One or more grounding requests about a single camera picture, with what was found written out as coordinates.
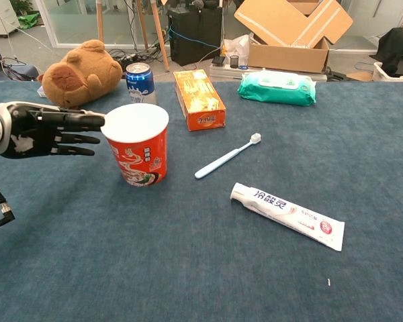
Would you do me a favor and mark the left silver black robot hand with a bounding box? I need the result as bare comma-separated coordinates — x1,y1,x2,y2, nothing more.
0,101,107,160

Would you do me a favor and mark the red paper noodle cup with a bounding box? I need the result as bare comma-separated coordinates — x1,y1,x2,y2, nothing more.
100,103,170,187

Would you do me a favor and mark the light blue toothbrush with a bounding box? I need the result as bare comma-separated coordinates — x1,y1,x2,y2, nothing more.
194,132,262,180

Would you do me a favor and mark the white toothpaste tube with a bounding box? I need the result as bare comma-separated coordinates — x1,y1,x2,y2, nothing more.
230,182,346,252

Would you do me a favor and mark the orange cardboard box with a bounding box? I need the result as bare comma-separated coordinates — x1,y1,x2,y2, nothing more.
173,69,227,132

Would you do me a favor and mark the open brown cardboard box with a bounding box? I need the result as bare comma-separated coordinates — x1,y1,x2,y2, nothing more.
234,0,354,74

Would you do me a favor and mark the dark blue machine body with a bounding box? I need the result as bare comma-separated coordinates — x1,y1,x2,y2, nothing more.
0,28,40,81

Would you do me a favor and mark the brown capybara plush toy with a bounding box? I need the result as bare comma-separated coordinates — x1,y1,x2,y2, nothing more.
37,39,124,111

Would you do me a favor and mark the green bag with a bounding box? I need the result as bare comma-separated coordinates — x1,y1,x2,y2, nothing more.
16,11,41,30

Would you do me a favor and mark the blue felt table mat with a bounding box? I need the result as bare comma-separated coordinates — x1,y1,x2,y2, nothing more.
0,80,403,322

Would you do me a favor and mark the blue white drink can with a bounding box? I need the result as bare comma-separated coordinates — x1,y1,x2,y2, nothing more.
125,62,158,107

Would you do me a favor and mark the white cabinet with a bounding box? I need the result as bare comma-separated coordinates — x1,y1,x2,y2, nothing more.
0,0,21,36

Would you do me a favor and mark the green potted plant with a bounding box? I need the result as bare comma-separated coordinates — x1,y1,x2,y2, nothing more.
9,0,34,16

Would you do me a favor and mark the wooden stand leg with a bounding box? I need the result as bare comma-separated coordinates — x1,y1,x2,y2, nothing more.
136,0,150,50
96,0,105,43
149,0,171,72

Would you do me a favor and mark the black computer tower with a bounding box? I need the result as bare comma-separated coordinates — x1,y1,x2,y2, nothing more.
167,6,223,67

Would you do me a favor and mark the white plastic bag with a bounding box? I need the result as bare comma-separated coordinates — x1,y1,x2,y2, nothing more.
221,33,251,66

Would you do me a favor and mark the green wet wipes pack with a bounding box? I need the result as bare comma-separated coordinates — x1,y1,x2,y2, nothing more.
237,69,318,107

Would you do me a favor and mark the flat cardboard piece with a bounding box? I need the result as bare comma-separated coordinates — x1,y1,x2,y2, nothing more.
347,70,373,83

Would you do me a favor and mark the white plastic crate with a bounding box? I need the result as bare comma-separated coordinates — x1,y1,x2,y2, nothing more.
372,62,403,83

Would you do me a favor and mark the black cloth cover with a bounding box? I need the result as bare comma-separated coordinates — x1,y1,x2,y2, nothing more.
377,27,403,76

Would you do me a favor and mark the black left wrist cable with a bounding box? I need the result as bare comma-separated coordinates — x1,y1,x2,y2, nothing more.
0,164,16,234

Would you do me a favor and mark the black cable tangle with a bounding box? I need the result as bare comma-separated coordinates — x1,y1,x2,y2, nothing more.
107,46,169,73

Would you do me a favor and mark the blue network cable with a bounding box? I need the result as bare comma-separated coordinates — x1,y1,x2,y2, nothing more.
167,25,222,50

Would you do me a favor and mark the silver aluminium rail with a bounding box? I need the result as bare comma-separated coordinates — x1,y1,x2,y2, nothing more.
209,63,328,83

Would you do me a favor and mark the black flat bracket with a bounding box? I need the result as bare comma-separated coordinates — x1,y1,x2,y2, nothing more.
324,66,349,82

